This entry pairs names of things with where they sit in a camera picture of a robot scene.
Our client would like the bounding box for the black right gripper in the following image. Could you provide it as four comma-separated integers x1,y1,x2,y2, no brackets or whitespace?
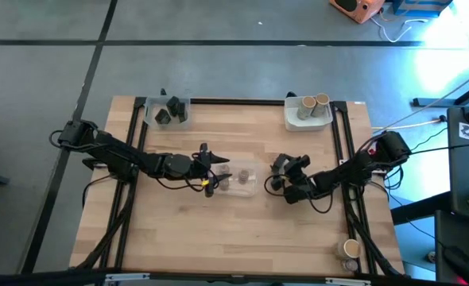
269,153,314,192

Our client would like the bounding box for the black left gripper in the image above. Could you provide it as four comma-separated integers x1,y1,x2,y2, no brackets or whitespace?
163,153,233,182

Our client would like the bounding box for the cardboard spice tube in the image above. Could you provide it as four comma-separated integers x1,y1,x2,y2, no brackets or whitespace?
309,93,331,118
337,238,362,260
296,95,317,122

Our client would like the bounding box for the clear plastic bin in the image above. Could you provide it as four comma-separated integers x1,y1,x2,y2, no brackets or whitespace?
142,96,192,132
207,157,262,199

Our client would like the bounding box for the white plastic bin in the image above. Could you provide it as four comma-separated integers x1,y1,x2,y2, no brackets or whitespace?
284,95,334,133

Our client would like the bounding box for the thin pale rod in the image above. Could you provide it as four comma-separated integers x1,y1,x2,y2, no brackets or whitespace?
371,114,448,132

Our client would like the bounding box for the black desk foot bar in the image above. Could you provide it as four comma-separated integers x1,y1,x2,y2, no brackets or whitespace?
390,191,453,226

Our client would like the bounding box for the black stand leg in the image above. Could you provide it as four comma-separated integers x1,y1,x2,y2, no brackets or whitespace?
412,77,469,124

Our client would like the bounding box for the orange speaker box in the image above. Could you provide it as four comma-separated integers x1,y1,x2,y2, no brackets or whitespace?
328,0,387,25

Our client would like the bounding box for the black low desk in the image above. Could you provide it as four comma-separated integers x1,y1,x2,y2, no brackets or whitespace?
434,209,469,285

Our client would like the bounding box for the black computer mouse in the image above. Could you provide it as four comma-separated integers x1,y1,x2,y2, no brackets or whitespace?
442,245,469,285

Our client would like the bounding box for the blue box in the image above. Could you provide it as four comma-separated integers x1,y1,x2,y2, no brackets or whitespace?
391,0,455,19

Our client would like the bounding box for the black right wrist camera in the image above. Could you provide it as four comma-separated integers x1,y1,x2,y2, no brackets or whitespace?
293,154,312,171

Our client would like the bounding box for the black aluminium table frame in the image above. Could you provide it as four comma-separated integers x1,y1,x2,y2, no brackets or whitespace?
69,95,405,286

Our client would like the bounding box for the silver metal bracket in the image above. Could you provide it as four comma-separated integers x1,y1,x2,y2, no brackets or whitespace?
324,277,373,286
104,272,151,285

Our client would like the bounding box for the white floor cable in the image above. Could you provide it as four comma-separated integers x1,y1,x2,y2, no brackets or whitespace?
369,14,430,44

